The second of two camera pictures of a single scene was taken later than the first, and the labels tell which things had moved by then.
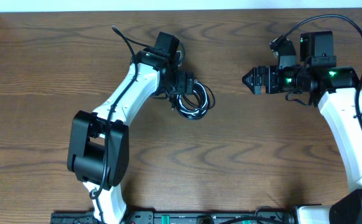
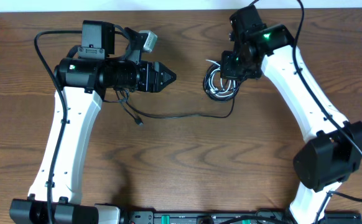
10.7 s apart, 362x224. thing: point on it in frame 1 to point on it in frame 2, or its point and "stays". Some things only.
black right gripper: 270,71 to 226,71
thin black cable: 214,102 to 125,104
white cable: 200,92 to 229,84
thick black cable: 199,89 to 229,88
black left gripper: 181,88 to 146,70
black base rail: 182,217 stays
